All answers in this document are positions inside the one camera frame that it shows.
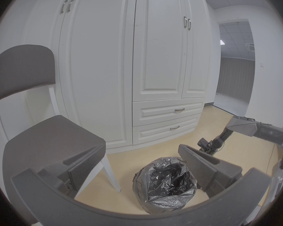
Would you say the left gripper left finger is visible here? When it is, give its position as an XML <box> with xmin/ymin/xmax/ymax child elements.
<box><xmin>38</xmin><ymin>143</ymin><xmax>107</xmax><ymax>195</ymax></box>

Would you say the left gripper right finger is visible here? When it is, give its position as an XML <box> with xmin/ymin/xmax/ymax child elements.
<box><xmin>178</xmin><ymin>144</ymin><xmax>243</xmax><ymax>194</ymax></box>

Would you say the black plastic bag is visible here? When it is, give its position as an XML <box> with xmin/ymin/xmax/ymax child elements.
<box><xmin>132</xmin><ymin>157</ymin><xmax>197</xmax><ymax>215</ymax></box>

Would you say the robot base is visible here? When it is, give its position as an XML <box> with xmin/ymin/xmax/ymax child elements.
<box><xmin>258</xmin><ymin>159</ymin><xmax>283</xmax><ymax>212</ymax></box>

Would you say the grey curtain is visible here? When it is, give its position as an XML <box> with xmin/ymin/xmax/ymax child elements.
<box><xmin>216</xmin><ymin>57</ymin><xmax>255</xmax><ymax>103</ymax></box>

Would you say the white wardrobe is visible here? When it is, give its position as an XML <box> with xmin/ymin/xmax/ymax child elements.
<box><xmin>24</xmin><ymin>0</ymin><xmax>214</xmax><ymax>154</ymax></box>

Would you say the grey and white chair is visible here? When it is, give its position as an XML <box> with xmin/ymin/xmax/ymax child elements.
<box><xmin>0</xmin><ymin>44</ymin><xmax>122</xmax><ymax>223</ymax></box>

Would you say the black cable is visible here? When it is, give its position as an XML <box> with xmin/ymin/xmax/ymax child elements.
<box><xmin>267</xmin><ymin>143</ymin><xmax>276</xmax><ymax>174</ymax></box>

